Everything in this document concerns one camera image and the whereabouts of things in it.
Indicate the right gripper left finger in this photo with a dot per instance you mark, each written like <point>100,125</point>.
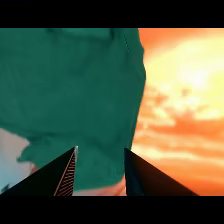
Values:
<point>50,180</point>

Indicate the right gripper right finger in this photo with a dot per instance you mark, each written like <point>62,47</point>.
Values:
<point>150,181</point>

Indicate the green T-shirt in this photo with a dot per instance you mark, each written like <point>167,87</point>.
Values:
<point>73,90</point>

